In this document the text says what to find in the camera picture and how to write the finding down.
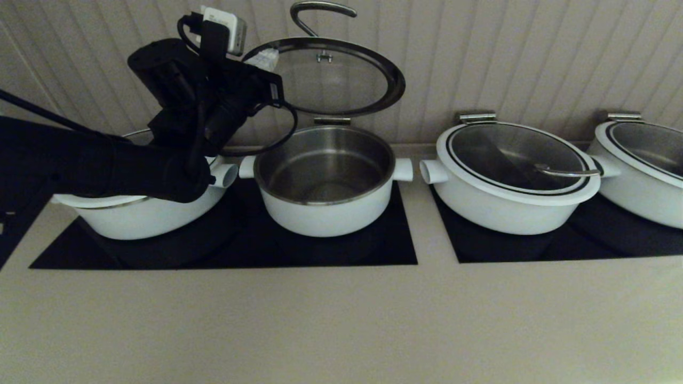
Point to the white pot steel interior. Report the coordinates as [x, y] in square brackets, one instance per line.
[651, 197]
[491, 213]
[325, 213]
[144, 221]

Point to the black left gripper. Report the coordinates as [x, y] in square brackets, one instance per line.
[240, 96]

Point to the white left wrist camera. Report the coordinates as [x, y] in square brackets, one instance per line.
[224, 29]

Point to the black glass cooktop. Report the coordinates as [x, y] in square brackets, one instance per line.
[347, 253]
[587, 245]

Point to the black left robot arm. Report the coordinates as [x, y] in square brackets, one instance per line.
[80, 160]

